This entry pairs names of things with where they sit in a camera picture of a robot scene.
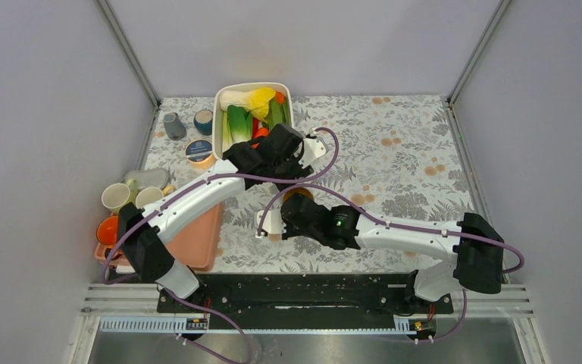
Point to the light green mug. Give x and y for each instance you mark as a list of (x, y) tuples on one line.
[(117, 195)]

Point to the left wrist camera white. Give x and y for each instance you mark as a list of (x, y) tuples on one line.
[(312, 149)]

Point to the floral table mat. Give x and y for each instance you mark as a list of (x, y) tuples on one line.
[(397, 155)]

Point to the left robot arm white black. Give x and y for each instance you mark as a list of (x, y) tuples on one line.
[(145, 233)]

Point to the pink plastic tray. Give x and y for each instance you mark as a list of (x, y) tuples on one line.
[(195, 246)]

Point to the red chili toy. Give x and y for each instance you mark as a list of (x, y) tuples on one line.
[(255, 127)]

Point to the orange mug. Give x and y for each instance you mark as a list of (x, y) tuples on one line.
[(106, 233)]

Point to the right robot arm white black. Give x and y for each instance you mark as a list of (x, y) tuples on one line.
[(469, 252)]

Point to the grey mug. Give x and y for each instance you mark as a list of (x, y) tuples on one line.
[(174, 127)]

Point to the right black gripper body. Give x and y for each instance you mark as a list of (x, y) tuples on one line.
[(292, 229)]

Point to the orange carrot toy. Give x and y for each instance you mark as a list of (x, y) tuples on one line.
[(259, 135)]

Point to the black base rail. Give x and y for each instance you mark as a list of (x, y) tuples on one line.
[(313, 302)]

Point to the napa cabbage toy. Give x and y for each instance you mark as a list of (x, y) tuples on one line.
[(255, 101)]

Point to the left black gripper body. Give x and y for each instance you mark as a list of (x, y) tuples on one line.
[(290, 165)]

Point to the bok choy toy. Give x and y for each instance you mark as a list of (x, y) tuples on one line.
[(236, 126)]

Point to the green leafy vegetable toy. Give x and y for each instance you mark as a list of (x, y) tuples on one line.
[(279, 113)]

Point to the yellow mug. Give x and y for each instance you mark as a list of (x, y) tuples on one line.
[(152, 194)]

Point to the light blue glazed mug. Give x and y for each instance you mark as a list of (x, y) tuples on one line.
[(298, 191)]

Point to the dark blue mug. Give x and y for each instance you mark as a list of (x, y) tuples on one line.
[(203, 122)]

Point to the white vegetable tray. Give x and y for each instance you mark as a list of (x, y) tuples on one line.
[(282, 94)]

